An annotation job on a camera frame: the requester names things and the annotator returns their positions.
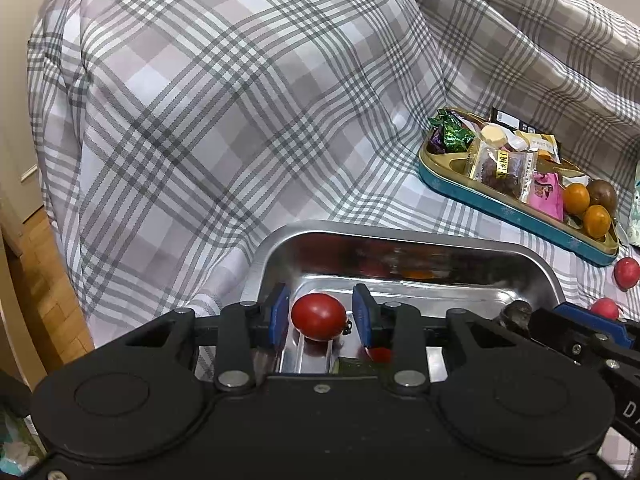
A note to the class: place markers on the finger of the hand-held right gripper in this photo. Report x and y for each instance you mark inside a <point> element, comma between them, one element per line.
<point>555,332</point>
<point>590,317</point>

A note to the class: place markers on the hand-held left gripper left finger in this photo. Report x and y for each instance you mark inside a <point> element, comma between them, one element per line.
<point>280,317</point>

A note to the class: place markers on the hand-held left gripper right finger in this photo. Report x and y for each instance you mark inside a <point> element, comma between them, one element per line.
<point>362,317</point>

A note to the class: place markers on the red tomato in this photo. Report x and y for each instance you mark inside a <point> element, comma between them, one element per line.
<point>318,317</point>
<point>379,355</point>

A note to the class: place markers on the dark round fruit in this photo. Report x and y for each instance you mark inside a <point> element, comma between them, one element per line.
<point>516,312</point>

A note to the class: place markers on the cucumber chunk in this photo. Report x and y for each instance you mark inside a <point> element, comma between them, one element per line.
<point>350,363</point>

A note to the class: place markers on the stainless steel tray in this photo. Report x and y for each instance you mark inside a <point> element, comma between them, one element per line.
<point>450,265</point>

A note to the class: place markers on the silver foil wrapper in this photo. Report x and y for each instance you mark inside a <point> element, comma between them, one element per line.
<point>623,234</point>

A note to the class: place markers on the small orange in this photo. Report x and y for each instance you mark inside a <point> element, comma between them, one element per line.
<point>597,220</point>
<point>576,198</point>

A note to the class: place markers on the white cartoon thermos bottle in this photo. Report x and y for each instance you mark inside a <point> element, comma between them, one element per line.
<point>635,210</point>

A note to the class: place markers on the brown kiwi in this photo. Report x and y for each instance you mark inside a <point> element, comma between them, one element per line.
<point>603,191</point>

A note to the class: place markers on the pink snack packet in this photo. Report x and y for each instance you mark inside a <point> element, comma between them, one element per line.
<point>545,195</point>

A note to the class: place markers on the blue tin tray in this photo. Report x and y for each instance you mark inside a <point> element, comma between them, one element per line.
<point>480,195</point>

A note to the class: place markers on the clear dried fruit packet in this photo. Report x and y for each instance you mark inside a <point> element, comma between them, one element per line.
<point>502,170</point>

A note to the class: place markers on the yellow pastry packet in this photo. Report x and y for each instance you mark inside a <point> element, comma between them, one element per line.
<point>542,143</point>

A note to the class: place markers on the purple foil candy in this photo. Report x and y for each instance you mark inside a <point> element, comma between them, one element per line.
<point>435,143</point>

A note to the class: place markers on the green foil candy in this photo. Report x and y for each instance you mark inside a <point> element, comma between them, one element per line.
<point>456,132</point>

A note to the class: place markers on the white wrapped candy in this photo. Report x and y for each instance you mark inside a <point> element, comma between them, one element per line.
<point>492,134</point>

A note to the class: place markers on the black snack packet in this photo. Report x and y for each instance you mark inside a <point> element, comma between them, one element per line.
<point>510,120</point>

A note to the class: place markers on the grey plaid blanket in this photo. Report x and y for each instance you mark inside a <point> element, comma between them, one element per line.
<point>200,110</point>

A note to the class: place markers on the pale green patterned cloth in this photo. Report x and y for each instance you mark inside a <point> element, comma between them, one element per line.
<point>15,440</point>

